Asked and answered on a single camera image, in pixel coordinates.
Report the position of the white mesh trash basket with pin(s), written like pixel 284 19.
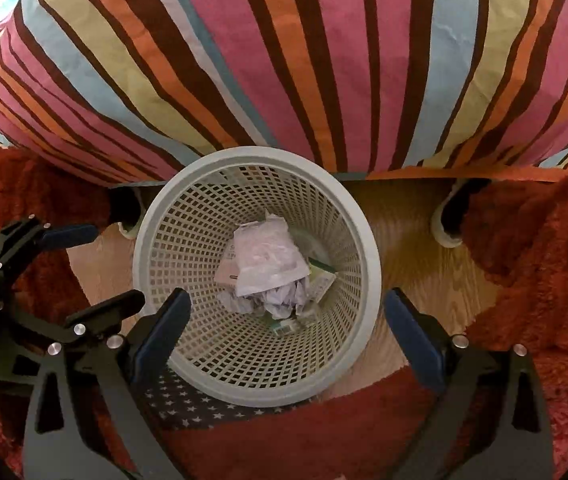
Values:
pixel 186 242

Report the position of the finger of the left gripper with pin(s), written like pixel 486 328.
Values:
pixel 23 240
pixel 105 319

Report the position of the green and yellow box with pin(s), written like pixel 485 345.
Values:
pixel 321 278

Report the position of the white plastic bag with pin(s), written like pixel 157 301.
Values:
pixel 266 256

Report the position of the red fluffy rug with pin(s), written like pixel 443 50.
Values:
pixel 517 232

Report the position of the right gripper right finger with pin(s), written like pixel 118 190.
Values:
pixel 490 420

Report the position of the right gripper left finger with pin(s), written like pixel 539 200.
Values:
pixel 54 446

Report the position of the striped colourful bedspread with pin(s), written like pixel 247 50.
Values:
pixel 132 91

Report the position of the white paper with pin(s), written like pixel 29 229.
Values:
pixel 280 303

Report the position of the star pattern dark slipper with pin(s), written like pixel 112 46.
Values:
pixel 179 405

